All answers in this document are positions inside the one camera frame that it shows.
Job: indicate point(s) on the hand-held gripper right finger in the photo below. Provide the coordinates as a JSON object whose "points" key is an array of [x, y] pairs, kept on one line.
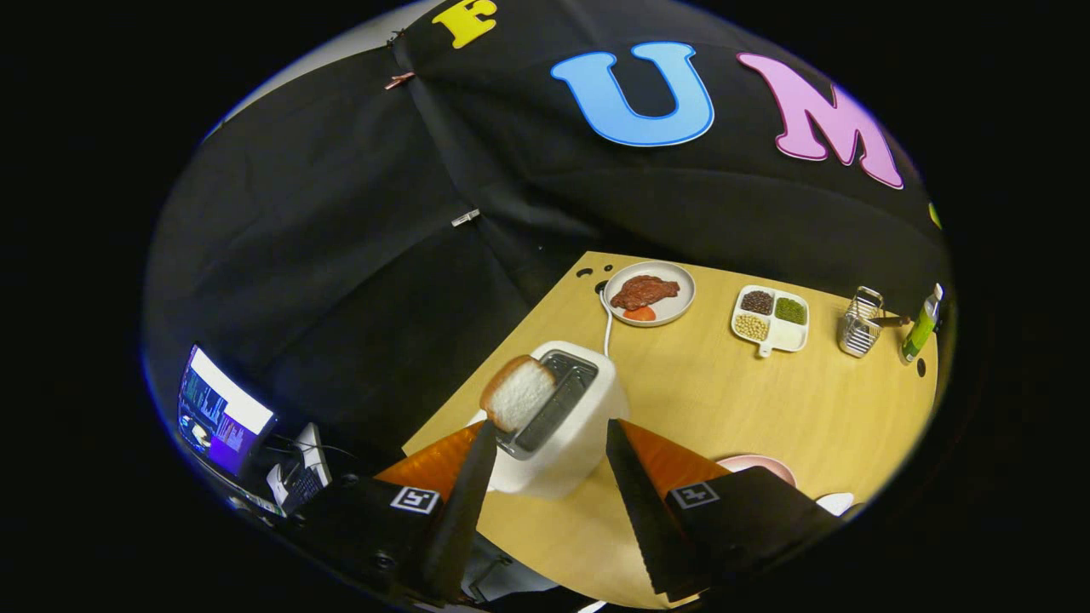
{"points": [[639, 511]]}

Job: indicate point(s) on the white divided bean tray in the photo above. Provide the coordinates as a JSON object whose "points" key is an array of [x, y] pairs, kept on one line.
{"points": [[788, 336]]}

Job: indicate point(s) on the pink plate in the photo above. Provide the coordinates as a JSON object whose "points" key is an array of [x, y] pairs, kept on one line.
{"points": [[758, 464]]}

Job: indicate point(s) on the black backdrop cloth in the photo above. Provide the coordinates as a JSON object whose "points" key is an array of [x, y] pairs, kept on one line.
{"points": [[341, 255]]}

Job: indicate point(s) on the computer monitor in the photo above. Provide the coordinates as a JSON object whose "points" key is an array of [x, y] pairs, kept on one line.
{"points": [[223, 413]]}

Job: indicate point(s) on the white toaster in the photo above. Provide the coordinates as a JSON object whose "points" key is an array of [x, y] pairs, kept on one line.
{"points": [[579, 434]]}

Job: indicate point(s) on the white desk telephone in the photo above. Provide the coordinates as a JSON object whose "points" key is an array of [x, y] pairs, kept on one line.
{"points": [[300, 477]]}

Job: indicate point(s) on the white clip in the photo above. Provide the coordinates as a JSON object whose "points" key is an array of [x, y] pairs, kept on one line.
{"points": [[465, 218]]}

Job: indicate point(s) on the white square plate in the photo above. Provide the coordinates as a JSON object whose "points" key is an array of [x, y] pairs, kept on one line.
{"points": [[836, 503]]}

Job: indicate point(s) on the pink clip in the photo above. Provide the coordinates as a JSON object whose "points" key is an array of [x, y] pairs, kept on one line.
{"points": [[398, 80]]}

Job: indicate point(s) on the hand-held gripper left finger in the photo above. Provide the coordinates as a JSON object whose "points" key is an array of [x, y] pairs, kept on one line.
{"points": [[460, 519]]}

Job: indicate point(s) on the white bread slice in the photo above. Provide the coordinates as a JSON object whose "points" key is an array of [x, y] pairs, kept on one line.
{"points": [[518, 393]]}

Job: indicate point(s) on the white plate with meat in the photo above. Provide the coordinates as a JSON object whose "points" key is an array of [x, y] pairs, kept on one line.
{"points": [[677, 285]]}

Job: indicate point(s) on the green drink bottle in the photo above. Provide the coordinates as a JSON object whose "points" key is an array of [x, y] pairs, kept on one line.
{"points": [[920, 332]]}

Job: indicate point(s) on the brown meat piece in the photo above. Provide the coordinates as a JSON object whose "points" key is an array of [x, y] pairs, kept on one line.
{"points": [[644, 291]]}

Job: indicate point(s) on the orange carrot slice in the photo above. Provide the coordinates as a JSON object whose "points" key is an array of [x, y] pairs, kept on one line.
{"points": [[639, 313]]}

